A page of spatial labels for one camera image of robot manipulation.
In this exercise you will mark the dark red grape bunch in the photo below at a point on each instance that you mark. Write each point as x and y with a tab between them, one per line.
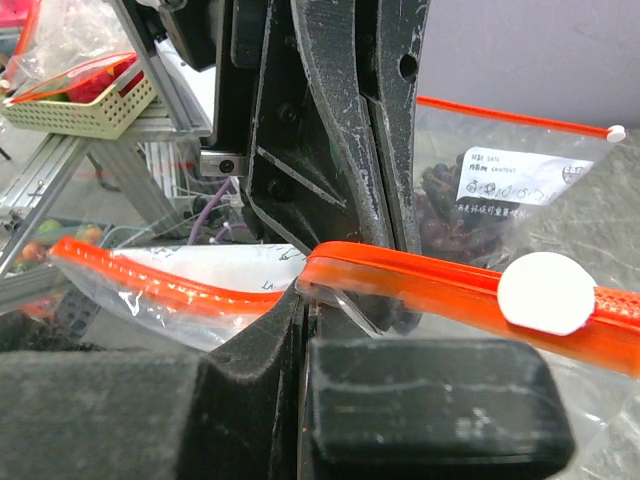
464	230

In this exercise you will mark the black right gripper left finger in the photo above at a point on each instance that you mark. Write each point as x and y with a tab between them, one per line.
77	412

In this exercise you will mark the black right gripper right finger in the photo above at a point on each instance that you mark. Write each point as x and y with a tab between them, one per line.
418	408

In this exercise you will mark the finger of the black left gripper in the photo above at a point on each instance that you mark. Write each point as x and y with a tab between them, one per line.
389	37

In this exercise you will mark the beige perforated basket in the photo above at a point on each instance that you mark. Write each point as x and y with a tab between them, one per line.
98	99

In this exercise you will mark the clear orange-zip bag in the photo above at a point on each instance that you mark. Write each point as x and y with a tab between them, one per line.
587	334
527	162

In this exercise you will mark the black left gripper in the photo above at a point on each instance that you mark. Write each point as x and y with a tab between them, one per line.
313	173

